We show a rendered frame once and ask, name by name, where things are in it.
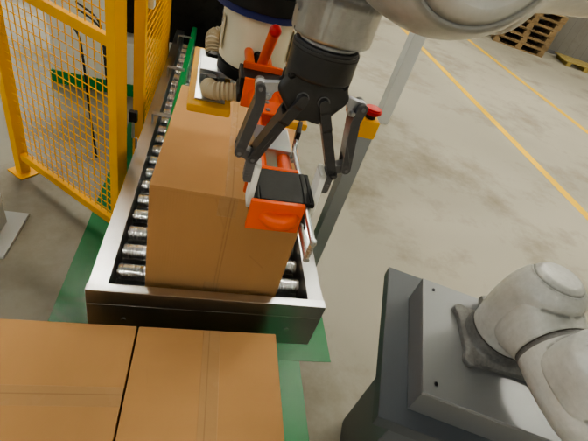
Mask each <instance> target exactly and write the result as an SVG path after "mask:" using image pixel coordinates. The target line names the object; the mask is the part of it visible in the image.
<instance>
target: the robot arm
mask: <svg viewBox="0 0 588 441"><path fill-rule="evenodd" d="M535 13H544V14H556V15H563V16H570V17H576V18H588V0H296V4H295V8H294V11H293V16H292V19H291V23H292V27H293V29H294V30H295V31H296V32H297V33H296V34H295V35H294V37H293V40H292V44H291V48H290V54H289V58H288V61H287V65H286V68H285V71H284V73H283V74H282V75H281V76H280V78H279V79H278V80H265V79H264V77H263V76H261V75H257V76H256V77H255V93H254V96H253V98H252V101H251V103H250V105H249V107H248V111H247V113H246V115H245V117H244V120H243V122H242V125H241V127H240V130H239V132H238V135H237V137H236V139H235V141H234V154H235V155H236V156H237V157H238V158H244V159H245V164H244V167H243V171H242V178H243V181H244V182H248V185H247V189H246V192H245V201H246V207H249V204H250V201H251V199H252V198H254V195H255V191H256V185H257V181H258V179H259V175H260V171H261V168H262V160H261V156H262V155H263V153H264V152H265V151H266V150H267V149H268V148H269V147H270V146H271V144H272V143H273V142H274V141H275V140H276V138H277V137H278V136H279V135H280V133H281V132H282V131H283V130H284V128H285V127H286V126H289V125H290V124H291V123H292V121H293V120H297V121H308V122H310V123H315V124H319V127H320V135H321V142H322V149H323V156H324V163H325V166H324V165H323V164H318V167H317V170H316V172H315V175H314V178H313V181H312V183H311V193H312V197H313V200H314V205H315V206H314V208H309V210H310V215H313V213H314V211H315V208H316V205H317V203H318V201H319V196H320V194H321V193H327V192H328V190H329V187H330V184H331V182H332V180H334V179H336V178H337V173H343V174H348V173H349V172H350V171H351V166H352V162H353V158H354V150H355V145H356V142H357V137H358V133H359V128H360V125H361V122H362V120H363V118H364V117H365V115H366V113H367V112H368V106H367V104H366V103H365V102H364V100H363V98H362V97H356V98H354V97H352V96H350V95H349V94H348V88H349V86H350V84H351V81H352V78H353V77H354V72H355V69H356V67H357V65H358V62H359V59H360V54H359V53H363V52H365V51H367V50H368V49H369V48H370V47H371V45H372V43H373V40H374V38H375V34H376V31H377V29H378V26H379V23H380V22H381V19H382V16H384V17H385V18H387V19H388V20H390V21H391V22H393V23H394V24H395V25H398V26H399V27H401V28H403V29H404V30H406V31H408V32H412V33H414V34H416V35H419V36H422V37H425V38H428V39H438V40H449V41H453V40H468V39H477V38H481V37H485V36H487V35H500V34H503V33H506V32H510V31H512V30H513V29H515V28H517V27H518V26H520V25H522V24H523V23H525V22H526V21H527V20H528V19H530V18H531V17H532V16H533V15H534V14H535ZM276 91H279V94H280V95H281V97H282V100H283V102H282V103H281V105H280V106H279V107H278V109H277V112H276V113H275V114H274V115H273V116H272V118H271V119H270V120H269V122H268V123H267V124H266V126H265V127H264V128H263V129H262V131H261V132H260V133H259V135H258V136H257V137H256V138H255V140H254V141H253V142H252V144H251V145H249V141H250V139H251V137H252V135H253V133H254V131H255V128H256V125H257V123H258V121H259V119H260V117H261V114H262V112H263V109H264V106H265V101H266V100H269V99H270V98H271V97H272V95H273V94H274V93H275V92H276ZM344 106H346V122H345V127H344V131H343V137H342V141H341V146H340V151H339V160H335V157H334V148H333V133H332V131H333V127H332V118H331V116H332V115H334V114H335V113H336V112H338V111H339V110H340V109H342V108H343V107H344ZM587 310H588V296H587V292H586V290H585V287H584V286H583V284H582V282H581V280H580V279H579V278H578V277H577V276H576V275H575V274H574V273H572V272H571V271H570V270H568V269H566V268H565V267H563V266H561V265H559V264H556V263H553V262H539V263H536V264H529V265H526V266H524V267H522V268H519V269H517V270H516V271H514V272H512V273H511V274H509V275H508V276H506V277H505V278H504V279H503V280H501V281H500V282H499V283H498V284H497V285H496V286H495V287H494V288H493V289H492V290H491V291H490V292H489V294H488V295H487V296H481V297H480V298H479V307H478V308H477V309H476V310H473V309H470V308H467V307H465V306H463V305H462V304H455V305H454V306H453V307H452V311H453V313H454V315H455V317H456V320H457V324H458V331H459V336H460V340H461V345H462V349H463V356H462V361H463V363H464V364H465V365H466V366H467V367H468V368H481V369H485V370H488V371H491V372H495V373H498V374H501V375H507V376H510V377H514V378H516V379H519V380H521V381H523V382H526V383H527V385H528V388H529V390H530V392H531V394H532V396H533V397H534V399H535V401H536V403H537V405H538V407H539V408H540V410H541V412H542V413H543V415H544V416H545V418H546V420H547V421H548V423H549V425H550V427H551V428H552V429H553V431H554V432H555V433H556V434H557V435H558V436H559V437H560V438H561V439H562V441H588V324H587V320H586V316H585V313H586V312H587Z"/></svg>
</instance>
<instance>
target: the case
mask: <svg viewBox="0 0 588 441"><path fill-rule="evenodd" d="M188 92H189V86H186V85H182V86H181V89H180V91H179V94H178V99H177V101H176V105H175V108H174V110H173V113H172V116H171V120H170V123H169V126H168V129H167V131H166V134H165V137H164V141H163V144H162V147H161V151H160V153H159V156H158V159H157V163H156V166H155V169H154V172H153V174H152V177H151V180H150V187H149V207H148V227H147V248H146V268H145V286H147V287H158V288H169V289H181V290H191V291H212V292H224V293H234V294H246V295H257V296H267V297H275V296H276V294H277V289H278V287H279V284H280V282H281V279H282V277H283V274H284V270H285V268H286V265H287V262H288V260H289V258H290V255H291V251H292V249H293V246H294V243H295V240H296V239H297V236H298V230H297V232H296V233H288V232H280V231H272V230H263V229H255V228H247V227H245V220H246V218H247V214H248V207H247V206H246V201H245V192H244V191H243V187H244V183H245V182H244V181H243V178H242V171H243V167H244V164H245V159H244V158H243V157H237V156H236V155H235V139H236V137H237V135H238V132H239V130H240V127H241V126H242V122H243V120H244V117H245V115H246V113H247V110H248V108H246V107H243V106H241V105H240V101H230V117H224V116H218V115H209V114H205V113H200V112H194V111H190V110H187V109H186V104H187V97H188Z"/></svg>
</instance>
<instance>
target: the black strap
mask: <svg viewBox="0 0 588 441"><path fill-rule="evenodd" d="M228 1H230V2H232V3H234V4H236V5H239V6H241V7H242V8H245V9H247V10H250V11H254V12H257V13H260V14H263V15H266V16H270V17H274V18H284V19H292V16H293V11H294V8H295V4H296V0H228Z"/></svg>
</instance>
